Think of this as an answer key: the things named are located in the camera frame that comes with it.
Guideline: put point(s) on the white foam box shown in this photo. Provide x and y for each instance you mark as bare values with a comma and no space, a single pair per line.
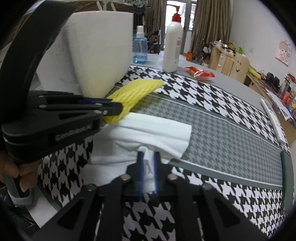
91,53

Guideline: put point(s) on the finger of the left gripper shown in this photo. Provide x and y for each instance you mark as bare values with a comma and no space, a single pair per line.
79,112
60,97

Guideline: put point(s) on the printed paper sheets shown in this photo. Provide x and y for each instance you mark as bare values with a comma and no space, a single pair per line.
284,111

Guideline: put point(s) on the brown right curtain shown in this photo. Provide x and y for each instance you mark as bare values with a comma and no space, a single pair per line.
212,21

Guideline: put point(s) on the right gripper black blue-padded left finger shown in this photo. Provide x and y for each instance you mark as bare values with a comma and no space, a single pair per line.
96,213

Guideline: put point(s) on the balcony glass door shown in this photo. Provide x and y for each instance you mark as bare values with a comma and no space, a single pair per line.
186,10

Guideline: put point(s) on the wooden desk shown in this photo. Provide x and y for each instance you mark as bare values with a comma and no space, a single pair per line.
223,62

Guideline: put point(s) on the black smartphone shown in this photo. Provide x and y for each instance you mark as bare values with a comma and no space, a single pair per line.
287,182

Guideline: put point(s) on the brown curtain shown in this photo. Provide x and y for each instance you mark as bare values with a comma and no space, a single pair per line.
212,21
154,17

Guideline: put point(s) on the white remote control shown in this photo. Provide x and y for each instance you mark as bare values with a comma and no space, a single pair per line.
274,121

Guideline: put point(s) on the red snack packet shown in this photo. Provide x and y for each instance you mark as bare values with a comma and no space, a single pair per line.
199,73

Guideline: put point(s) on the white lotion pump bottle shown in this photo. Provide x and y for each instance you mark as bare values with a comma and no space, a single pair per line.
173,43

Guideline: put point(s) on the pink cartoon wall picture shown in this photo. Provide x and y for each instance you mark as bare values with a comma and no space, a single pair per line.
283,52

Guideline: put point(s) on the brown left curtain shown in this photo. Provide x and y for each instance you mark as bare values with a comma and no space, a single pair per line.
154,17

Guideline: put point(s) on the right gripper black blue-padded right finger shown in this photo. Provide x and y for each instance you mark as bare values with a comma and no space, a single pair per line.
200,211

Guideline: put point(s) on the houndstooth table cloth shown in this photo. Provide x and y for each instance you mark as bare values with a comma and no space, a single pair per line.
232,146

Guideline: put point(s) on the blue spray bottle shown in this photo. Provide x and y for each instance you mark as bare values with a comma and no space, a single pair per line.
140,47

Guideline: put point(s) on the wooden smiley chair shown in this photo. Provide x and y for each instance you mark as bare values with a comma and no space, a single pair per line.
239,68

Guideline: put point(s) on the person's left hand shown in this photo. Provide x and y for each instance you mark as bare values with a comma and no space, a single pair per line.
27,172

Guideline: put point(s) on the yellow foam net sleeve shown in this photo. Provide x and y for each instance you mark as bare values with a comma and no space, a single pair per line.
130,94

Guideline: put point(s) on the black folding chair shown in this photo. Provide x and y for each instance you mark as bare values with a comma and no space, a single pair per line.
154,42

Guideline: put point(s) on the white towel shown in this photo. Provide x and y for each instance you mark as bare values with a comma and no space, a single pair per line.
116,146

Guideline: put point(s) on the orange bag on floor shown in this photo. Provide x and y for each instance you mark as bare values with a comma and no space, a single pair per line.
189,56

